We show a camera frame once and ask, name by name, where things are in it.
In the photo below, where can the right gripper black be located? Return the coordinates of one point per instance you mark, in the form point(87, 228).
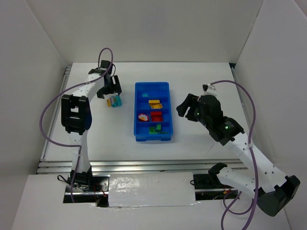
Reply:
point(192, 109)

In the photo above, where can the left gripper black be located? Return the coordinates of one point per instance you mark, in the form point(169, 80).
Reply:
point(110, 87)

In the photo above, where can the teal printed lego block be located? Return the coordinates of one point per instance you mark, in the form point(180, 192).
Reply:
point(113, 101)

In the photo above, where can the long teal lego brick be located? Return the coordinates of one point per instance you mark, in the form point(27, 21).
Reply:
point(118, 99)

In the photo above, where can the yellow striped lego brick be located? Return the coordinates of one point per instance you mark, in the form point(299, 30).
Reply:
point(157, 106)

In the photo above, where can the red sloped lego piece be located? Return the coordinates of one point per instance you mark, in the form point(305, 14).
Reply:
point(156, 119)

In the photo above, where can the red flower lego brick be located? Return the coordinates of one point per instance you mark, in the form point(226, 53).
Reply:
point(143, 117)

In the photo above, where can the small green lego brick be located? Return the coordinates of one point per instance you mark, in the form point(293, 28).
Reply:
point(152, 130)

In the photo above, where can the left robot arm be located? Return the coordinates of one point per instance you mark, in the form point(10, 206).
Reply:
point(76, 116)

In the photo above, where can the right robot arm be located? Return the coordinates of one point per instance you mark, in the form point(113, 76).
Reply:
point(272, 187)

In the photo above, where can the blue divided plastic tray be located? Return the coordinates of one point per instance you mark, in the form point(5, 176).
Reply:
point(156, 91)

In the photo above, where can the white foil cover panel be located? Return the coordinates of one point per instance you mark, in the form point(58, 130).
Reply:
point(161, 189)

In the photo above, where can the aluminium frame rail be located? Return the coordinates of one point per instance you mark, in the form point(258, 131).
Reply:
point(99, 167)

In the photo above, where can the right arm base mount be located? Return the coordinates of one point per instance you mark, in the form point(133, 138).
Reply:
point(208, 187)

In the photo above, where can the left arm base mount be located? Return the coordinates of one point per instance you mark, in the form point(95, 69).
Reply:
point(96, 194)

